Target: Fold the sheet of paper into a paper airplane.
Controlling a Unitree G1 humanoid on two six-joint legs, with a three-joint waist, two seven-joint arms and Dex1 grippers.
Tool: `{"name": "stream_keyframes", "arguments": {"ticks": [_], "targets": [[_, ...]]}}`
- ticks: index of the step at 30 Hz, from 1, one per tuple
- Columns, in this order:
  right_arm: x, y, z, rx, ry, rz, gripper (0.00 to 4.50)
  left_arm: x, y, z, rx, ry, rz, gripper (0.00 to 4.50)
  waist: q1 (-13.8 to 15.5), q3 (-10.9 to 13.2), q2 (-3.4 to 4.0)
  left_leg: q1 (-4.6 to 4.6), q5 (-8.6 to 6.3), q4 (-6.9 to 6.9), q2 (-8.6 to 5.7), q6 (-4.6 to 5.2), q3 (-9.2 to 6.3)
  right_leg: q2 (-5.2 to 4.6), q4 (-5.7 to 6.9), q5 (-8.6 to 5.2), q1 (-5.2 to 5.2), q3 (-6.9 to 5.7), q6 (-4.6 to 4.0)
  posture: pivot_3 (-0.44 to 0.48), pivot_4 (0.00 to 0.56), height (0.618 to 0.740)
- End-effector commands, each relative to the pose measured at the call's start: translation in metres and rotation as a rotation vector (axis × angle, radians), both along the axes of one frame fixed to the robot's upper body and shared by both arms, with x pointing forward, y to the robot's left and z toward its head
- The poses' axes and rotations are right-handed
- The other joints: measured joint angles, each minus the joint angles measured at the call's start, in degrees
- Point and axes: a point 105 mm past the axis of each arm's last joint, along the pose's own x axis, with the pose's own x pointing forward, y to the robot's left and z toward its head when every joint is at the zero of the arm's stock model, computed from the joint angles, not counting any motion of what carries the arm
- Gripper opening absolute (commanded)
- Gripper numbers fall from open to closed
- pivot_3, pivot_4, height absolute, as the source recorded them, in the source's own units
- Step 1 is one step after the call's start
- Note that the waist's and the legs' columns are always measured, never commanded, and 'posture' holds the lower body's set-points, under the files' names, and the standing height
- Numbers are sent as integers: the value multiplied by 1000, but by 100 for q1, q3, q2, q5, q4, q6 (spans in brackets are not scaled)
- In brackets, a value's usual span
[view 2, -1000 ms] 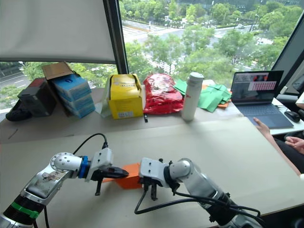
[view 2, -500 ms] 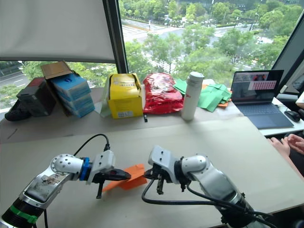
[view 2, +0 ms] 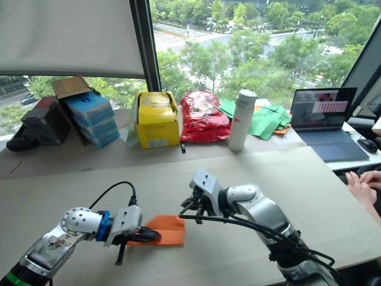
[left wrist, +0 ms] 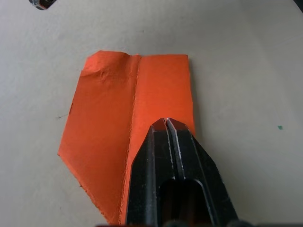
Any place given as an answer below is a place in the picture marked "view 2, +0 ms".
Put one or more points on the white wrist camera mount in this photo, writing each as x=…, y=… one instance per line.
x=126, y=220
x=205, y=181

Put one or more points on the black cloth bag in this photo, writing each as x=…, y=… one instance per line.
x=21, y=141

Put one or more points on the white roller blind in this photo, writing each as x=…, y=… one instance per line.
x=68, y=35

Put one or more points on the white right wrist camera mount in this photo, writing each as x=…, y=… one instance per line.
x=205, y=181

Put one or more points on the orange paper sheet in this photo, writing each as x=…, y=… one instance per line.
x=169, y=231

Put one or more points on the pale green plastic bag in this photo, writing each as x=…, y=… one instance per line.
x=131, y=131

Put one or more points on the small green folded paper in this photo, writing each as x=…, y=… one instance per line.
x=227, y=107

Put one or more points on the blue tissue box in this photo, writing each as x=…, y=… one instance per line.
x=99, y=126
x=102, y=138
x=89, y=107

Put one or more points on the open brown cardboard box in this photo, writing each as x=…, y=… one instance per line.
x=70, y=86

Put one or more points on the black rectangular case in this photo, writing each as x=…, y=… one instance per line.
x=44, y=122

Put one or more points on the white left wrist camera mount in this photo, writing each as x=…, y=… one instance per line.
x=126, y=220

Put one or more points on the black computer mouse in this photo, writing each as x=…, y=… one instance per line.
x=367, y=145

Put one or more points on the white thermos bottle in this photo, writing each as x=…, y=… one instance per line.
x=239, y=125

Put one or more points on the slanted dark window frame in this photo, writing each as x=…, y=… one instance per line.
x=364, y=74

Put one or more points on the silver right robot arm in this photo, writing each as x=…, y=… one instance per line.
x=262, y=208

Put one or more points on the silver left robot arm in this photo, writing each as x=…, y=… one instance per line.
x=56, y=244

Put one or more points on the person's left hand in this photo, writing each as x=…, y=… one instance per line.
x=361, y=189

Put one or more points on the person's right hand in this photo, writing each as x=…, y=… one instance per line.
x=372, y=178

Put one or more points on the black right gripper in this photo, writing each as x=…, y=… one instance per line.
x=201, y=203

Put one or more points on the small black marker pen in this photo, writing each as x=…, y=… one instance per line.
x=183, y=148

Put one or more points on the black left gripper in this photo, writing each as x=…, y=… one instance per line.
x=131, y=236

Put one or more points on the red snack bag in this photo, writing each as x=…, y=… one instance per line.
x=204, y=119

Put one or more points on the dark window frame post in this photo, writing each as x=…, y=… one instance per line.
x=147, y=44

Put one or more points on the dark grey open laptop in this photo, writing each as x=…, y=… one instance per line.
x=324, y=131

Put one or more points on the yellow cardboard box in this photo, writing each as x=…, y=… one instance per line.
x=156, y=125

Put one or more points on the person's left forearm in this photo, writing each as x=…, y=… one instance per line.
x=375, y=210

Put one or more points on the thin brown stick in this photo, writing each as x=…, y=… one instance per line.
x=15, y=167

